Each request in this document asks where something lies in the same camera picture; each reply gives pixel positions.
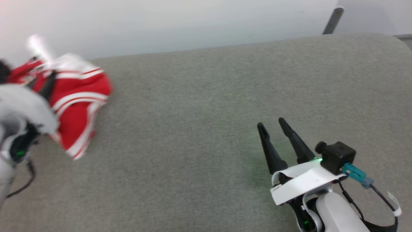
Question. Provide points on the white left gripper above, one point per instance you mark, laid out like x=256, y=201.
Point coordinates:
x=29, y=106

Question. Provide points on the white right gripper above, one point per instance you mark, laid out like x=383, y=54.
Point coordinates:
x=302, y=182

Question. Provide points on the red basketball jersey white trim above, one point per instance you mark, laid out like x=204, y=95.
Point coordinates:
x=80, y=112

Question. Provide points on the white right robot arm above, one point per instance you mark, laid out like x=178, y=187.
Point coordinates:
x=338, y=212

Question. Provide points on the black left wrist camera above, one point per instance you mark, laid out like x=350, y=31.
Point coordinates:
x=3, y=72

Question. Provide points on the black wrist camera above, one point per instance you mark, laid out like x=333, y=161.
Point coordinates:
x=338, y=156
x=3, y=72

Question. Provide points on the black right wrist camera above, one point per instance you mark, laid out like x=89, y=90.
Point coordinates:
x=338, y=156

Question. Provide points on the dark grey slanted post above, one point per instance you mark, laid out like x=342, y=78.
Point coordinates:
x=333, y=21

